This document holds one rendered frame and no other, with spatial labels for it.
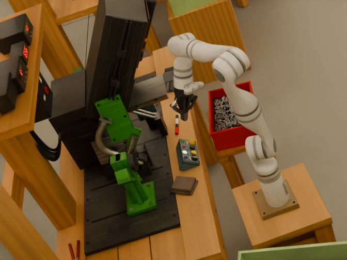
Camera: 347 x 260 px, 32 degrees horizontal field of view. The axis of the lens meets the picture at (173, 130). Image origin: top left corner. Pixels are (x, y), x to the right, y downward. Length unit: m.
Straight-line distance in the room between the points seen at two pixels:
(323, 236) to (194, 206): 0.52
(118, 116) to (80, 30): 3.39
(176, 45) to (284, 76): 2.31
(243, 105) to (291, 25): 2.91
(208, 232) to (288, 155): 1.53
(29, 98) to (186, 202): 0.77
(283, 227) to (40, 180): 0.99
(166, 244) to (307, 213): 0.57
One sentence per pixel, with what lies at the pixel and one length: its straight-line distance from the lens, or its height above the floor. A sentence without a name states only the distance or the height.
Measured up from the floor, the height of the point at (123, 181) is 1.12.
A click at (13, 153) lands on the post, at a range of 2.47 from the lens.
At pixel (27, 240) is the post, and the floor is 1.27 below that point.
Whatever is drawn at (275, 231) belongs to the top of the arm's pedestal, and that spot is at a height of 0.85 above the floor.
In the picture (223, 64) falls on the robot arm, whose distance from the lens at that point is 1.95.
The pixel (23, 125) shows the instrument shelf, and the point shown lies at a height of 1.54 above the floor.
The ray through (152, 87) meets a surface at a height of 1.13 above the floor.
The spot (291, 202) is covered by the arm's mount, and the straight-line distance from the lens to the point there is 2.45.
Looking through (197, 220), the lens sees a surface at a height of 0.90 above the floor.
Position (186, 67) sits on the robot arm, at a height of 1.46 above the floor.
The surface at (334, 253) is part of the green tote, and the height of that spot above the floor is 0.91.
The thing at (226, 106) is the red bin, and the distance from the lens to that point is 2.94.
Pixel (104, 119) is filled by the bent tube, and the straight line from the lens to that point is 2.63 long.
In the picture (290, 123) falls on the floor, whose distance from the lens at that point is 4.06.
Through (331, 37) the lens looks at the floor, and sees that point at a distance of 4.69.
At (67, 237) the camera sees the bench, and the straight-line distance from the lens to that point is 2.73.
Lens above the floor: 2.74
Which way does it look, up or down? 39 degrees down
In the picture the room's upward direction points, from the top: 25 degrees counter-clockwise
